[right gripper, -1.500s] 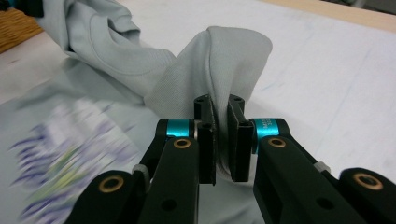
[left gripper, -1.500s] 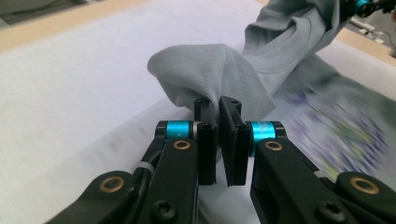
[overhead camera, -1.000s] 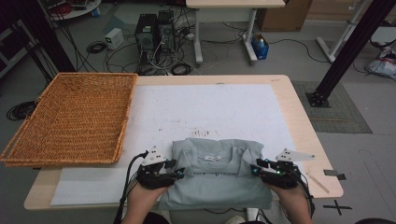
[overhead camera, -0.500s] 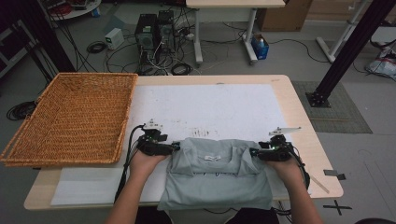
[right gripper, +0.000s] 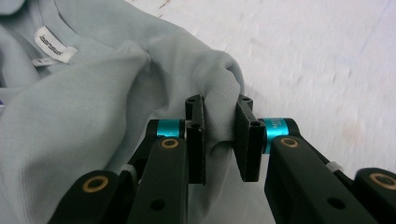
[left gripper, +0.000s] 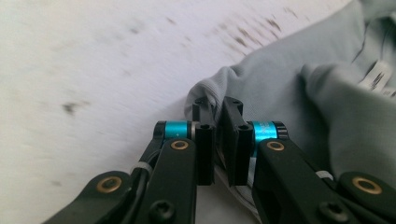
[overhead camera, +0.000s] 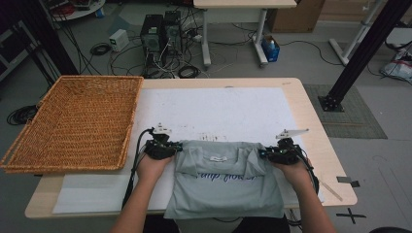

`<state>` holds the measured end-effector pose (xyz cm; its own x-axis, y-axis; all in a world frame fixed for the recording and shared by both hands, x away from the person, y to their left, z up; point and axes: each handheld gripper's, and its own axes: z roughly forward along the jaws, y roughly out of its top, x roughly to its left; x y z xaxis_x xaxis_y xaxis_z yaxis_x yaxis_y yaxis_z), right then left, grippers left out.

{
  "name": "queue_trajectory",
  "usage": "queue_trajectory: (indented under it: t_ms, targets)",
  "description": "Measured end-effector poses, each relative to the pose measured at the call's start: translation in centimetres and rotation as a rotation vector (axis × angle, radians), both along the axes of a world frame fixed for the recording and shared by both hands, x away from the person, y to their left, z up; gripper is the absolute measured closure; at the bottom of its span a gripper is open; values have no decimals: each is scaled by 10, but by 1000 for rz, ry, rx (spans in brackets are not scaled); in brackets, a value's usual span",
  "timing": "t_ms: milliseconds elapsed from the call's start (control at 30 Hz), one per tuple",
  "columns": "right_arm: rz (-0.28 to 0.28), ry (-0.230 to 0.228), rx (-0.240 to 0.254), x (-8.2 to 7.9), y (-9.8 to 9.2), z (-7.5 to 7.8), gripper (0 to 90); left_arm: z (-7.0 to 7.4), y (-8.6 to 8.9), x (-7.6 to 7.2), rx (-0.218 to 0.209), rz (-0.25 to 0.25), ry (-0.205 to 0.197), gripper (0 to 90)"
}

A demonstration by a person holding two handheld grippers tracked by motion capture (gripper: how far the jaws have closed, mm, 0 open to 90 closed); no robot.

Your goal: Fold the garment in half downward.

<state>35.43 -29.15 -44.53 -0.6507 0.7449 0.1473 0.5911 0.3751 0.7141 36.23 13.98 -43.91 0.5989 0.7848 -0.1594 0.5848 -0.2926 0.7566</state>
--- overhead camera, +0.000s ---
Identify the person's right hand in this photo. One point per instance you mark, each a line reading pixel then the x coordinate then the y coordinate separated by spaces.
pixel 296 173

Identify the white foam mat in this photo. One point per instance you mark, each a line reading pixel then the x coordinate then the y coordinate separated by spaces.
pixel 210 110

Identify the large black computer tower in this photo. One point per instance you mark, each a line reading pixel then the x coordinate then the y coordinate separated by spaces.
pixel 151 39

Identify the black tape piece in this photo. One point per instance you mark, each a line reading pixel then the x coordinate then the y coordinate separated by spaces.
pixel 343 179

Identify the person's dark pants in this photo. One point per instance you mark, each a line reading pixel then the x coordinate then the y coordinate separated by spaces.
pixel 259 226

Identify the white plastic bag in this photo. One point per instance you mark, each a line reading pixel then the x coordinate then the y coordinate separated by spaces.
pixel 400 68

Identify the white power supply box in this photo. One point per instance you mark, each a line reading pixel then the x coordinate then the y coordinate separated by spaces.
pixel 118 40

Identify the white-legged desk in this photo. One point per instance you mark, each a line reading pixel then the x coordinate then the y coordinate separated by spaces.
pixel 243 3

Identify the grey floor mat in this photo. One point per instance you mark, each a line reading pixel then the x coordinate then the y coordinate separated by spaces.
pixel 356 119

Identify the white metal stand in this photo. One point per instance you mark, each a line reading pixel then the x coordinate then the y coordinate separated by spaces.
pixel 351 45

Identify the grey printed T-shirt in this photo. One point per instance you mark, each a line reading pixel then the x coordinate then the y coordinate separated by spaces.
pixel 223 197

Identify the small black computer tower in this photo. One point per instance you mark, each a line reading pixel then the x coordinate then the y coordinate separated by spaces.
pixel 173 32

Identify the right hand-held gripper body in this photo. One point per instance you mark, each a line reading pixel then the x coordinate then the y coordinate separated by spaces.
pixel 285 155

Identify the dark metal rack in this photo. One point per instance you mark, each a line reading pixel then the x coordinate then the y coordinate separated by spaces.
pixel 13 45

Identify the person's left hand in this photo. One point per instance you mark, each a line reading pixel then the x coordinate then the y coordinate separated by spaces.
pixel 152 168

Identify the black metal post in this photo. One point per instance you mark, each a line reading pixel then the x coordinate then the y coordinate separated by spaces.
pixel 366 48
pixel 48 35

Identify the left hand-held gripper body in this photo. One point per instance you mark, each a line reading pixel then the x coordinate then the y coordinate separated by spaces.
pixel 158 150

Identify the thin wooden stick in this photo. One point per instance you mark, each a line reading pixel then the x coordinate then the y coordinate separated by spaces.
pixel 332 191

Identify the dark rounded object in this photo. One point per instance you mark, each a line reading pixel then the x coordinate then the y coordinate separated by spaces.
pixel 388 230

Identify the blue box with bottle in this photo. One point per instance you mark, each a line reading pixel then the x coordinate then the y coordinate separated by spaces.
pixel 270 53

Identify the cardboard box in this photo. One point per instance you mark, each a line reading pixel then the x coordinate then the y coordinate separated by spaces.
pixel 294 17

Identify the round white table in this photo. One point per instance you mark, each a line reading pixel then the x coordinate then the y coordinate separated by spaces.
pixel 81 13

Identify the wicker basket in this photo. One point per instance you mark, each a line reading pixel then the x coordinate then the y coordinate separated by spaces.
pixel 81 123

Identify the black tape cross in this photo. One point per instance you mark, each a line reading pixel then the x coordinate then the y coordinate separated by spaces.
pixel 350 216

